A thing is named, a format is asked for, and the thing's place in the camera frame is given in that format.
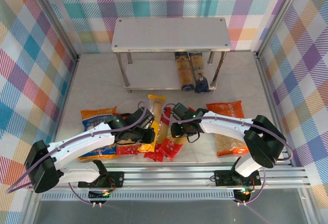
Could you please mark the red spaghetti bag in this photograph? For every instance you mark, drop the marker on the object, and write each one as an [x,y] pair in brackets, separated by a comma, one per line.
[151,154]
[170,148]

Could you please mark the red fusilli pasta bag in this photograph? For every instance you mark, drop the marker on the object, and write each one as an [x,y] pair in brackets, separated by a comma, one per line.
[128,150]

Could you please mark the blue orange orecchiette pasta bag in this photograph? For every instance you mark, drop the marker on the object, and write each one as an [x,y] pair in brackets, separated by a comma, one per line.
[94,117]

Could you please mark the yellow spaghetti bag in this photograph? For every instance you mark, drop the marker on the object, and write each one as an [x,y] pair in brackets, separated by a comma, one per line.
[158,106]

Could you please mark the orange short pasta bag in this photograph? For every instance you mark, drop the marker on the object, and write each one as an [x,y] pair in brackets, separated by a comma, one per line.
[230,144]

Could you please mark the spaghetti bag dark blue ends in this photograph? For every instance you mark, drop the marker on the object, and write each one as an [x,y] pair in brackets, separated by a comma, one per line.
[184,70]

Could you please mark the spaghetti bag large blue print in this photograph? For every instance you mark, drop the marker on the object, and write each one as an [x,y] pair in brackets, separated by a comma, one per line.
[198,67]

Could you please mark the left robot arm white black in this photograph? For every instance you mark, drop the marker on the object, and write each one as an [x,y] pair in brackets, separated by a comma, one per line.
[84,142]

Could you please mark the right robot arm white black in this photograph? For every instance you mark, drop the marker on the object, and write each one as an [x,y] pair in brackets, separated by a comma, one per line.
[225,125]

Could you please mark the two-tier metal shelf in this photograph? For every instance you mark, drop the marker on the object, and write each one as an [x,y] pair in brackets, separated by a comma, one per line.
[169,34]

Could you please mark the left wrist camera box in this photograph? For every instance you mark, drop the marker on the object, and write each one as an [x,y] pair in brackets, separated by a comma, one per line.
[143,119]

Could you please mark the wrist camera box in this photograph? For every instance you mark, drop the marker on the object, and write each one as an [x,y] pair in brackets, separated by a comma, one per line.
[143,119]
[180,111]

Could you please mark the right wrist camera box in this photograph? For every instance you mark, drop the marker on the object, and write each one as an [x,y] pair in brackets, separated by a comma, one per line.
[180,111]

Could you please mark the aluminium mounting rail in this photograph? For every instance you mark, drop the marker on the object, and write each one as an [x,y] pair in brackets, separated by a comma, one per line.
[166,179]

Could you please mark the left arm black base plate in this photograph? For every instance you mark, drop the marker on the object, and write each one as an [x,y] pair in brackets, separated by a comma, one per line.
[115,179]

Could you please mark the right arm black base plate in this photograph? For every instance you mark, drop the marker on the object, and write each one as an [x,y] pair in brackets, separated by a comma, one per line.
[223,178]

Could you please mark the aluminium frame side rail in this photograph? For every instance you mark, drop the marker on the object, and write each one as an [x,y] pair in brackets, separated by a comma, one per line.
[68,88]
[268,88]

